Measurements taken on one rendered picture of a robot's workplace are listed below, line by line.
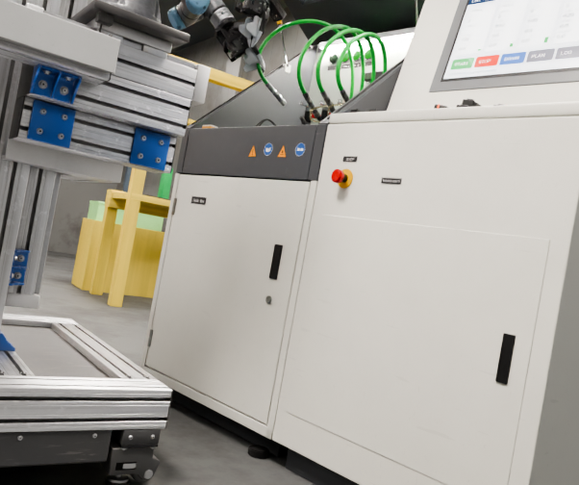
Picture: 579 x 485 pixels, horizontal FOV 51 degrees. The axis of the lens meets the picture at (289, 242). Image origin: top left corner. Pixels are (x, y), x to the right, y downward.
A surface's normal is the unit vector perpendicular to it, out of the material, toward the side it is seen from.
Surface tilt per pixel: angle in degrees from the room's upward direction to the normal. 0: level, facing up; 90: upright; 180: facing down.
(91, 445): 90
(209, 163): 90
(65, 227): 90
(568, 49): 76
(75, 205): 90
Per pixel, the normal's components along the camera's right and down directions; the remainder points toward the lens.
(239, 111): 0.69, 0.11
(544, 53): -0.64, -0.36
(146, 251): 0.52, 0.08
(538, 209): -0.70, -0.14
